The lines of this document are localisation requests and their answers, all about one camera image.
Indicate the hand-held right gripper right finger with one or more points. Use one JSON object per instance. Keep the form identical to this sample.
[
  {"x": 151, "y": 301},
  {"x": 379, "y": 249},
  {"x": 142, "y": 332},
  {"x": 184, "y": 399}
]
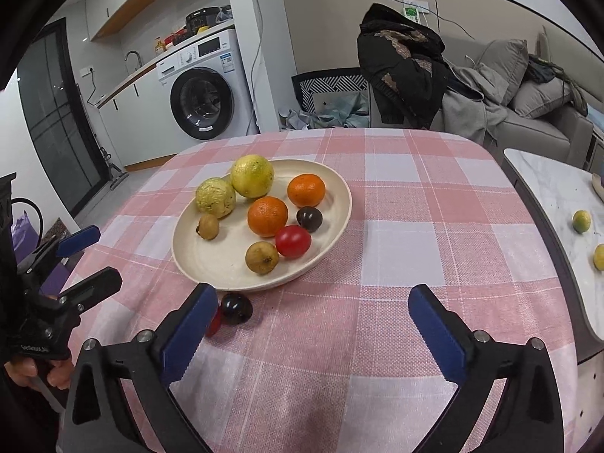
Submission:
[{"x": 439, "y": 339}]

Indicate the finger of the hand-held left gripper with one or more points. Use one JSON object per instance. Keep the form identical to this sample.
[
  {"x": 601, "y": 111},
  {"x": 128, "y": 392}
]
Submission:
[
  {"x": 78, "y": 240},
  {"x": 94, "y": 285}
]

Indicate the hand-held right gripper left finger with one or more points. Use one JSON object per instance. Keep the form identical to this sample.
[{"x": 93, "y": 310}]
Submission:
[{"x": 188, "y": 337}]

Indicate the small red tomato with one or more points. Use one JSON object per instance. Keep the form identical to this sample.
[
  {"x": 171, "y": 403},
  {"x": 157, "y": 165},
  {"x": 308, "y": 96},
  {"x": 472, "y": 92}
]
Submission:
[{"x": 215, "y": 324}]

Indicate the dark purple tomato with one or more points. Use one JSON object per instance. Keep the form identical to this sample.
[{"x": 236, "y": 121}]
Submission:
[
  {"x": 309, "y": 218},
  {"x": 236, "y": 308}
]

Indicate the cream round plate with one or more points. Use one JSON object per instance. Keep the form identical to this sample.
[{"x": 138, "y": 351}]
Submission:
[{"x": 226, "y": 264}]

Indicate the yellow-brown round fruit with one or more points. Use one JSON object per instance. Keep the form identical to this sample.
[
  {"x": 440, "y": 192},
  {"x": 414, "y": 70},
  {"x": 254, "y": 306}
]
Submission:
[{"x": 262, "y": 257}]

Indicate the green wrinkled guava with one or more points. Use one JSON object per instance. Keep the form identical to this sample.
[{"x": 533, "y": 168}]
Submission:
[{"x": 215, "y": 197}]

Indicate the orange mandarin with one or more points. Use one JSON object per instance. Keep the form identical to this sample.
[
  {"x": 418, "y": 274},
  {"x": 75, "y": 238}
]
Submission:
[
  {"x": 267, "y": 216},
  {"x": 306, "y": 190}
]

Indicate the person's left hand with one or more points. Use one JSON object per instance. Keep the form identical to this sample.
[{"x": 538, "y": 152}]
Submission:
[{"x": 23, "y": 373}]

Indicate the purple bag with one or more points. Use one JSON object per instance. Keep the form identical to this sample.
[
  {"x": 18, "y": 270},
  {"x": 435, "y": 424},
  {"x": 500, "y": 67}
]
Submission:
[{"x": 26, "y": 240}]

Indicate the pink checked tablecloth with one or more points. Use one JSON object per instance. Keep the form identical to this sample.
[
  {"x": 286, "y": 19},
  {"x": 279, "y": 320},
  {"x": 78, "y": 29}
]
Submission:
[{"x": 377, "y": 255}]

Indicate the small brown longan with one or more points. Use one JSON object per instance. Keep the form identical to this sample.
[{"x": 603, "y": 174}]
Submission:
[{"x": 208, "y": 226}]

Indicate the dark glass door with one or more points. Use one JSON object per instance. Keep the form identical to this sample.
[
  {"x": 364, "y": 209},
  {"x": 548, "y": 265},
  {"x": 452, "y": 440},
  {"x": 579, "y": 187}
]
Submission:
[{"x": 61, "y": 118}]

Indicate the white kitchen counter cabinet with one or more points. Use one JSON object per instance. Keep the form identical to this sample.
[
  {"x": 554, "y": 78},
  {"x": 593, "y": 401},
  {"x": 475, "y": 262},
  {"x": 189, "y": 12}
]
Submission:
[{"x": 141, "y": 118}]

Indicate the large yellow citrus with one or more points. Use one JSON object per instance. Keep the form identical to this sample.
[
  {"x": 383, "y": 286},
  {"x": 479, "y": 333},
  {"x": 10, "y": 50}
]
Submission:
[{"x": 252, "y": 175}]

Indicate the small yellow-green lime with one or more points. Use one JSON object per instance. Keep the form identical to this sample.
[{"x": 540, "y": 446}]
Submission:
[
  {"x": 599, "y": 257},
  {"x": 582, "y": 222}
]

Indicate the white marble side table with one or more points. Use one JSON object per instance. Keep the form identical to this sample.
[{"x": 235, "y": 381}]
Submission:
[{"x": 547, "y": 188}]

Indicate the kitchen faucet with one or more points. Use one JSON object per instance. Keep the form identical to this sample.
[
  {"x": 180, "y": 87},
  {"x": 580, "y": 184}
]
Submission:
[{"x": 133, "y": 54}]

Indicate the yellow bottle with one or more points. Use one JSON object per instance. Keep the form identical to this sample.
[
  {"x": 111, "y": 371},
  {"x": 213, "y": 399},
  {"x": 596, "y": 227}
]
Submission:
[{"x": 159, "y": 46}]

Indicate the cream tray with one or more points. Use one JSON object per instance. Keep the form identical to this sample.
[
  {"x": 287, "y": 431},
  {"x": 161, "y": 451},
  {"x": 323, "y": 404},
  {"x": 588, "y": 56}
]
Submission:
[{"x": 599, "y": 186}]

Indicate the white washing machine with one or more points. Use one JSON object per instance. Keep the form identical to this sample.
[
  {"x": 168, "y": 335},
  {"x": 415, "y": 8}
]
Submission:
[{"x": 207, "y": 56}]

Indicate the grey sofa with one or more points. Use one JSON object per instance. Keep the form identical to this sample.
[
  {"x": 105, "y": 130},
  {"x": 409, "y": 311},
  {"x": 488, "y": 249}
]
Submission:
[{"x": 542, "y": 137}]

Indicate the grey blanket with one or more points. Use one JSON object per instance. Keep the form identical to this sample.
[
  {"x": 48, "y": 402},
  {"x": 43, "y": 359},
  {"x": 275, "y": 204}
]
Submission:
[{"x": 467, "y": 108}]

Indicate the teal clothes pile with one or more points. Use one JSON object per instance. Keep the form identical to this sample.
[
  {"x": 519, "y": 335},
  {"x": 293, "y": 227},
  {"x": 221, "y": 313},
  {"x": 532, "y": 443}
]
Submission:
[{"x": 339, "y": 108}]

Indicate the small grey cushion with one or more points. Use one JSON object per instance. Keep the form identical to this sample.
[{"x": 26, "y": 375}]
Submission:
[{"x": 540, "y": 96}]

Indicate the black patterned jacket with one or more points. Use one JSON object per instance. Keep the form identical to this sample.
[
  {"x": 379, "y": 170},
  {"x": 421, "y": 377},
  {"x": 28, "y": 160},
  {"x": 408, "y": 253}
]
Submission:
[{"x": 401, "y": 71}]

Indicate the large grey cushion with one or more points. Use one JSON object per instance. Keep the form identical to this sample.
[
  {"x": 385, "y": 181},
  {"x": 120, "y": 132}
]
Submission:
[{"x": 502, "y": 68}]

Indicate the black patterned laundry basket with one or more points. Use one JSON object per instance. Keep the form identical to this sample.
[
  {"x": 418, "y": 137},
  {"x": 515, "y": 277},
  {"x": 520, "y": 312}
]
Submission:
[{"x": 330, "y": 82}]

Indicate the dark clothes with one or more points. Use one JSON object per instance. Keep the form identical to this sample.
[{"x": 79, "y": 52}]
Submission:
[{"x": 542, "y": 68}]

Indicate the white wall cabinet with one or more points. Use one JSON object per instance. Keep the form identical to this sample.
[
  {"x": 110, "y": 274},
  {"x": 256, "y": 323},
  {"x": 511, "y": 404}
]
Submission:
[{"x": 113, "y": 4}]

